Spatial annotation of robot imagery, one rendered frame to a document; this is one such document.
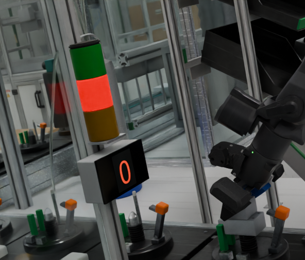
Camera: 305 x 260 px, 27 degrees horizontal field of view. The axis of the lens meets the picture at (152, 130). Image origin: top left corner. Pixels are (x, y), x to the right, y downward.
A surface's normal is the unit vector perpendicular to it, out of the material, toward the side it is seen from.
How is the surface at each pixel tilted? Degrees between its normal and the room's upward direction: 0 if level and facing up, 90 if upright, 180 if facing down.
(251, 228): 90
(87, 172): 90
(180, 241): 0
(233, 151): 16
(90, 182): 90
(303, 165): 90
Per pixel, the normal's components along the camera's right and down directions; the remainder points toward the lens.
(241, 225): -0.55, 0.28
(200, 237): -0.19, -0.96
